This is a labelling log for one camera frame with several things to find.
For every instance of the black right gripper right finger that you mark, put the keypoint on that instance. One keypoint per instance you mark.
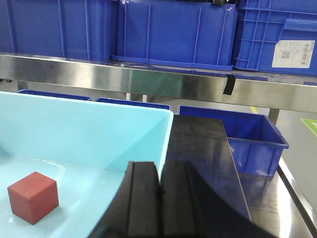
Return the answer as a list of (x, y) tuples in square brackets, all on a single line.
[(191, 209)]

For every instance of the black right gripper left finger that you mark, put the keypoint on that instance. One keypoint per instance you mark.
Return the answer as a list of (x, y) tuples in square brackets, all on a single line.
[(134, 211)]

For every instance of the red cube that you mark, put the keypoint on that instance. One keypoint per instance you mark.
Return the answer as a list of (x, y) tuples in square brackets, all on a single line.
[(33, 197)]

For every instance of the light blue plastic tub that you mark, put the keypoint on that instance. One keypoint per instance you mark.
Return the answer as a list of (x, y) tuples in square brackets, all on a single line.
[(85, 146)]

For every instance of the blue bin beside table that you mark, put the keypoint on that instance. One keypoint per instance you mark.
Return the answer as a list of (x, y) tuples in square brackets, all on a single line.
[(255, 142)]

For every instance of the blue bin lower middle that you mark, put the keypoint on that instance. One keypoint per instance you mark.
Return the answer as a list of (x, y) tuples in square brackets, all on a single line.
[(134, 103)]

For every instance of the blue crate upper middle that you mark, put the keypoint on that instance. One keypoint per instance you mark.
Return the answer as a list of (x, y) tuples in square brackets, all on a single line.
[(180, 33)]

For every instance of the blue crate upper left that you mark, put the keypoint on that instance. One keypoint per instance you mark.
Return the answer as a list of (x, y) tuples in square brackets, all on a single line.
[(71, 29)]

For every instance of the blue crate with label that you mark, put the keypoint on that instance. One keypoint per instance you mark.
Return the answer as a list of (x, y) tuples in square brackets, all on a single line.
[(278, 36)]

